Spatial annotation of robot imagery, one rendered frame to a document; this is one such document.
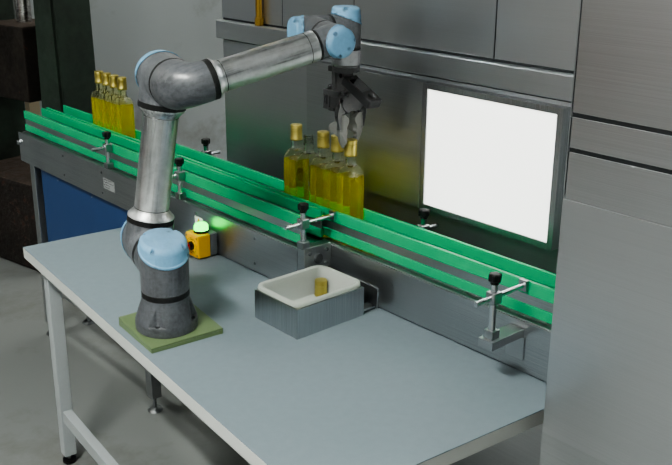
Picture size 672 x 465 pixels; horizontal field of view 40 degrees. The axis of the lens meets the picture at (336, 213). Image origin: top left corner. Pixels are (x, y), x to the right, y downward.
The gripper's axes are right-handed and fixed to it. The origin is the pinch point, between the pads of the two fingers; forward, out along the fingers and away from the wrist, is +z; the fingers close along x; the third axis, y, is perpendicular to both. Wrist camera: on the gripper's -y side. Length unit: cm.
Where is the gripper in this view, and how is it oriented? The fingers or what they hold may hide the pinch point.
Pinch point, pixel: (350, 142)
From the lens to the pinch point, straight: 244.4
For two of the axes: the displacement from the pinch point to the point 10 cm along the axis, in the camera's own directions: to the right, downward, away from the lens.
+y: -6.6, -2.4, 7.1
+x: -7.5, 2.0, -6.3
